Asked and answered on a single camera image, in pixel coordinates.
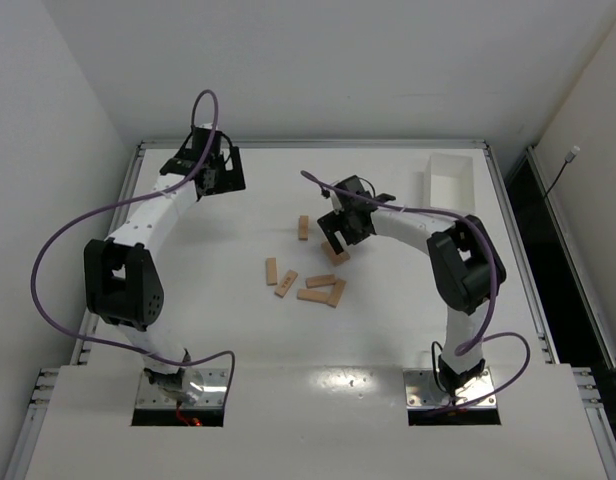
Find wood block two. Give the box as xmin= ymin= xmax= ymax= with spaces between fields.
xmin=321 ymin=241 xmax=350 ymax=266

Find wood block one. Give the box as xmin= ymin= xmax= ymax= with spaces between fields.
xmin=298 ymin=215 xmax=309 ymax=241

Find wood block seven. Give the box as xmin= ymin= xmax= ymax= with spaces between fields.
xmin=297 ymin=289 xmax=330 ymax=304

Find white plastic box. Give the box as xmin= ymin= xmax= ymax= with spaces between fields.
xmin=423 ymin=152 xmax=476 ymax=215

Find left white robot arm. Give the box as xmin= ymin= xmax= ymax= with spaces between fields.
xmin=84 ymin=127 xmax=246 ymax=397

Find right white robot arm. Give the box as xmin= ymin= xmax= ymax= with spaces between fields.
xmin=304 ymin=173 xmax=507 ymax=395

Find wood block three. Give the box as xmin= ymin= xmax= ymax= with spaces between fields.
xmin=305 ymin=274 xmax=337 ymax=289

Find wood block four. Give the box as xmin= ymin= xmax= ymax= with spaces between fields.
xmin=326 ymin=279 xmax=346 ymax=308

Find wood block five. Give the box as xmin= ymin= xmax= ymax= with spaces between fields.
xmin=274 ymin=270 xmax=298 ymax=298

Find wood block six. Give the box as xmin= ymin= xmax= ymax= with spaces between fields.
xmin=265 ymin=257 xmax=278 ymax=286

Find white front cover panel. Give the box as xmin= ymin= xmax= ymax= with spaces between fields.
xmin=27 ymin=366 xmax=606 ymax=479

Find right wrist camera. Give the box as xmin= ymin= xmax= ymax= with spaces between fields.
xmin=320 ymin=188 xmax=341 ymax=210

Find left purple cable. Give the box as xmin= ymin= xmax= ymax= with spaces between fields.
xmin=30 ymin=89 xmax=237 ymax=379

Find purple cable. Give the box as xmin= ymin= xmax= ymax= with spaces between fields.
xmin=30 ymin=89 xmax=237 ymax=379
xmin=300 ymin=170 xmax=532 ymax=412

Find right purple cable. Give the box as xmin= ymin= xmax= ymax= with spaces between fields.
xmin=300 ymin=170 xmax=532 ymax=412

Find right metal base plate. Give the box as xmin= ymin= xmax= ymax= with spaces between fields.
xmin=403 ymin=368 xmax=497 ymax=411

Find metal base plate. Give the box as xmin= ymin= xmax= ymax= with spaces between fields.
xmin=135 ymin=368 xmax=229 ymax=410
xmin=403 ymin=368 xmax=497 ymax=411

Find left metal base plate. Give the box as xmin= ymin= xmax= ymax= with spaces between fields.
xmin=135 ymin=368 xmax=229 ymax=410

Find black wall cable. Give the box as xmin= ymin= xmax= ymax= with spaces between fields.
xmin=540 ymin=145 xmax=582 ymax=201

